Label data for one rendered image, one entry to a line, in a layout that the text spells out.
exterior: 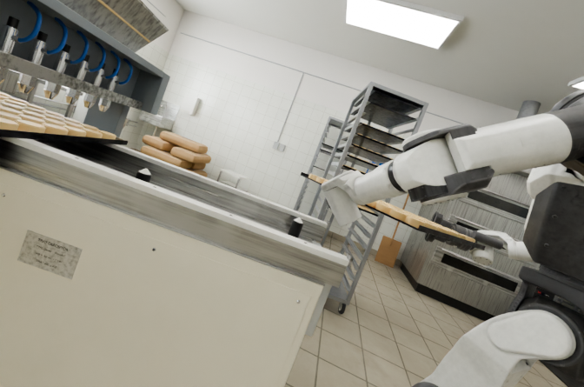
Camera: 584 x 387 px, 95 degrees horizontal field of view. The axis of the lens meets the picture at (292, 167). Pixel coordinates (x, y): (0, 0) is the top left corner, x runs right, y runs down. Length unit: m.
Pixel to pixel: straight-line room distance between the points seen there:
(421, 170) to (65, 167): 0.68
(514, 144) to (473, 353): 0.52
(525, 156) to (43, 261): 0.89
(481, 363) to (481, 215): 3.35
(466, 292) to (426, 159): 3.82
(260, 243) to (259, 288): 0.09
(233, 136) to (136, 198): 4.58
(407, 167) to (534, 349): 0.46
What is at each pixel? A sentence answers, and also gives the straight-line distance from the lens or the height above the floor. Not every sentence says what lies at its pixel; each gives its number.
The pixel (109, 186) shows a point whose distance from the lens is 0.64.
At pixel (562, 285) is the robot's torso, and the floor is 1.01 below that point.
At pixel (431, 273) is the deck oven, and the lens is 4.10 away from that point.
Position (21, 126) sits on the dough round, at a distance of 0.80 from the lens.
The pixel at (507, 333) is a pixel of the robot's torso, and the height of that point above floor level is 0.87.
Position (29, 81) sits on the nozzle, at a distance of 0.83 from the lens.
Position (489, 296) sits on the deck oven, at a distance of 4.42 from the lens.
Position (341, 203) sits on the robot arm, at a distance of 0.69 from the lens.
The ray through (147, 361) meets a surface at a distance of 0.72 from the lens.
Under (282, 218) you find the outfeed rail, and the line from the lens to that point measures 0.85.
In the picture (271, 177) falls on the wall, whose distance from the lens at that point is 4.88.
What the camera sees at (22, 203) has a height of 0.79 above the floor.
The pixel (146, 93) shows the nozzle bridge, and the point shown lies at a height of 1.08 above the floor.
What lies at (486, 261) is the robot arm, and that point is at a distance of 1.29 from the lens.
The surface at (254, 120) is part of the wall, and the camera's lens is 5.07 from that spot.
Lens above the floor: 1.06
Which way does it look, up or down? 2 degrees down
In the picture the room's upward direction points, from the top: 21 degrees clockwise
